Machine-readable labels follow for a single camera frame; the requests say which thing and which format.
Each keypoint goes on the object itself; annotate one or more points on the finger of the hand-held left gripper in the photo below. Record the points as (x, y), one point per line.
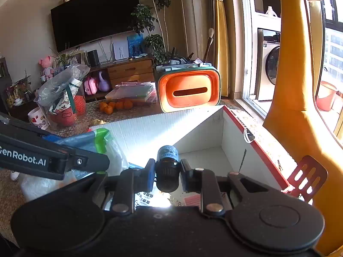
(24, 128)
(93, 162)

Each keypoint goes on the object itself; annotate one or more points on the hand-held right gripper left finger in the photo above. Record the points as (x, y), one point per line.
(150, 175)

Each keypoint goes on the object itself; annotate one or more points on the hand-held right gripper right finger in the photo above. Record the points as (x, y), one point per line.
(185, 176)

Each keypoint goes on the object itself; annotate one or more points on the small dark bottle blue label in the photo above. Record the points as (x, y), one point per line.
(167, 171)

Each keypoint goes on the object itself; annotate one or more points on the white green plastic bag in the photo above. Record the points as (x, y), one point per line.
(115, 152)

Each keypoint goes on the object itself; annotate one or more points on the yellow soft toy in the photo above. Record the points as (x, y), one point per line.
(97, 122)

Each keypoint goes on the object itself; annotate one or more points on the red cardboard box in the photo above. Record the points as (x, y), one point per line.
(203, 128)

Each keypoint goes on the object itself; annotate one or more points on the patterned cloth desktop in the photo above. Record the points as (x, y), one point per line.
(8, 200)

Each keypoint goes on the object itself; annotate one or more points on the dark low cabinet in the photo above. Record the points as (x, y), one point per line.
(21, 112)

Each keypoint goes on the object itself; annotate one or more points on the white mug red print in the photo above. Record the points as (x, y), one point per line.
(38, 119)

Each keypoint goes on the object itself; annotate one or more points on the white bowl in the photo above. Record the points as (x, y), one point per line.
(18, 102)

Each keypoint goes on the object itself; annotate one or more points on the small potted plant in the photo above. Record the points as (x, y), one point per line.
(24, 88)

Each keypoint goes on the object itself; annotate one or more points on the red round ball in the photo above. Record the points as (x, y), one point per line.
(65, 117)

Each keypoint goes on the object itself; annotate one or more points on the printed gift bag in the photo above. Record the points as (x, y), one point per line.
(64, 101)

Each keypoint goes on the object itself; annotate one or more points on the crumpled clear plastic bag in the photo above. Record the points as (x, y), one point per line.
(59, 83)

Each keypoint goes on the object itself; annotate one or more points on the red mesh pouch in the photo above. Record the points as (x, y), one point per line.
(79, 105)

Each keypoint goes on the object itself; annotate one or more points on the pink doll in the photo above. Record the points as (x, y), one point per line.
(47, 68)

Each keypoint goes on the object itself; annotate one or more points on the pink toy case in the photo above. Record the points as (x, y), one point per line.
(90, 86)

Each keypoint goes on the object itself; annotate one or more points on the purple watering can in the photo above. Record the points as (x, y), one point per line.
(104, 84)

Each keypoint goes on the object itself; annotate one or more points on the clear plastic storage boxes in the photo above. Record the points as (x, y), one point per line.
(131, 92)

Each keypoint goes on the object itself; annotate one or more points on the grass plant in vase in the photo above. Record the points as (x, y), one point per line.
(64, 59)

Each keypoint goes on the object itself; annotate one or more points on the wooden drawer cabinet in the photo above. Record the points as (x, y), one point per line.
(131, 71)

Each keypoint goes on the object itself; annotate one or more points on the black speaker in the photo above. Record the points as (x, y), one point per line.
(93, 58)

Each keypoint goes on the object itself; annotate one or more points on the orange green desk organiser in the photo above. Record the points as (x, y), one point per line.
(187, 77)

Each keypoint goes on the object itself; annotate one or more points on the yellow curtain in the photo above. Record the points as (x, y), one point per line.
(221, 45)

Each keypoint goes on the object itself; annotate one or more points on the white washing machine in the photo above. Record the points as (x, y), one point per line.
(269, 64)

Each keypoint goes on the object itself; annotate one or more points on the white standing air conditioner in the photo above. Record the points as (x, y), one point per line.
(191, 18)

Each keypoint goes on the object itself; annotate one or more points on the red bucket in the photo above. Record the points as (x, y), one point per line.
(325, 97)

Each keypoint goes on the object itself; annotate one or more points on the white detergent bottle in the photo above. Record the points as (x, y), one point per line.
(271, 12)

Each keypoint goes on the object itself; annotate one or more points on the large window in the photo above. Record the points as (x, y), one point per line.
(332, 45)

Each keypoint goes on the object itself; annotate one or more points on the photo frame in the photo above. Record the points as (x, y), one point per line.
(79, 57)

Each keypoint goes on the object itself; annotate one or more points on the black wall television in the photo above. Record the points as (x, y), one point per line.
(93, 16)

